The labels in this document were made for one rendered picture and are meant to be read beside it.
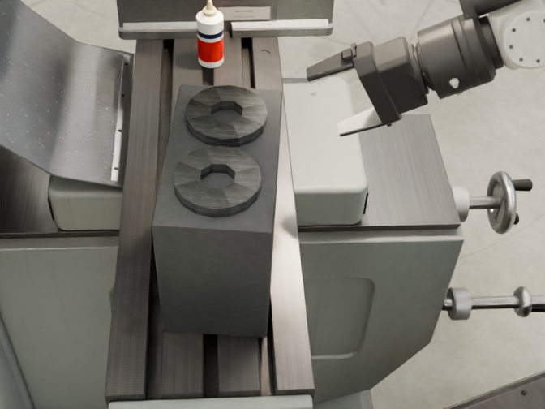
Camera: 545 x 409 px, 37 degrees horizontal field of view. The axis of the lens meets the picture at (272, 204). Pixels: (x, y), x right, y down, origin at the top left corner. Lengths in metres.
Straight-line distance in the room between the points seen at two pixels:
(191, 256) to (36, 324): 0.72
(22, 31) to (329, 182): 0.54
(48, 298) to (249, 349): 0.59
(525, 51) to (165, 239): 0.45
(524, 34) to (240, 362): 0.48
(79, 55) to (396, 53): 0.61
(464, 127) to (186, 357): 1.92
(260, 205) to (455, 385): 1.34
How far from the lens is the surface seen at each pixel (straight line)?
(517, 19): 0.96
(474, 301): 1.53
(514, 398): 1.39
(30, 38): 1.36
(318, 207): 1.27
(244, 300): 0.88
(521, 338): 2.21
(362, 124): 1.07
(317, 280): 1.41
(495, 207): 1.55
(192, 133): 0.88
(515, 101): 2.87
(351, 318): 1.52
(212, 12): 1.23
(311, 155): 1.30
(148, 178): 1.11
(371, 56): 0.98
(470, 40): 0.98
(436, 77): 0.99
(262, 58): 1.30
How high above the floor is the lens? 1.75
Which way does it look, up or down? 47 degrees down
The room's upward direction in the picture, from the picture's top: 3 degrees clockwise
